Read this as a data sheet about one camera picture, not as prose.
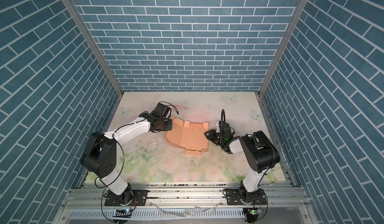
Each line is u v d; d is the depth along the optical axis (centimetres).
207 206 72
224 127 76
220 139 77
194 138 96
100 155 46
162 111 73
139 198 74
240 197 73
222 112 80
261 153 49
